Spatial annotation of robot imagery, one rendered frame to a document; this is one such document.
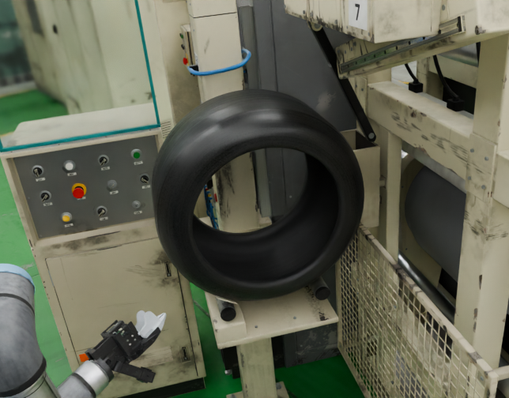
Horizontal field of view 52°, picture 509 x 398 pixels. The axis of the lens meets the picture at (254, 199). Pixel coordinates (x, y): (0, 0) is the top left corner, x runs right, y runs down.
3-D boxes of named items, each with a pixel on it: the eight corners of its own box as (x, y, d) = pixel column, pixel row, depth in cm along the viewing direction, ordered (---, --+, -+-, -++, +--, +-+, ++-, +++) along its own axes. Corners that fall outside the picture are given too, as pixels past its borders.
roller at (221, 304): (217, 257, 178) (204, 259, 177) (216, 245, 176) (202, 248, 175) (237, 320, 147) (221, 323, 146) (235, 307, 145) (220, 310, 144)
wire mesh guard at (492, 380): (337, 347, 214) (332, 196, 184) (341, 346, 215) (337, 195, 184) (462, 576, 135) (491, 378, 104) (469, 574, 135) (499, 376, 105)
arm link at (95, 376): (101, 399, 114) (84, 394, 120) (116, 384, 117) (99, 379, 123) (82, 374, 112) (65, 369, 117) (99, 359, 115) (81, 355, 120)
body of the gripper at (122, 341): (133, 319, 122) (95, 355, 114) (152, 347, 124) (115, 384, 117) (118, 317, 127) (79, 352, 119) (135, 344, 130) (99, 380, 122)
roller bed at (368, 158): (320, 209, 197) (317, 135, 183) (356, 202, 199) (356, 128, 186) (339, 234, 179) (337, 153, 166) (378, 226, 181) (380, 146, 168)
